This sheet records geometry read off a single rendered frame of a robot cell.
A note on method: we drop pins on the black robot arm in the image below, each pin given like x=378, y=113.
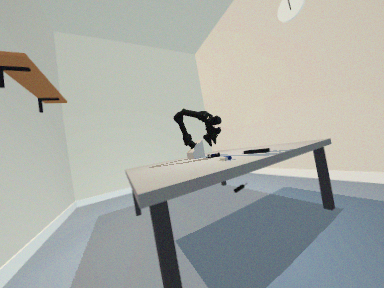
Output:
x=202, y=115

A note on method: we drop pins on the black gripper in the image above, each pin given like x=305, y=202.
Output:
x=210, y=136

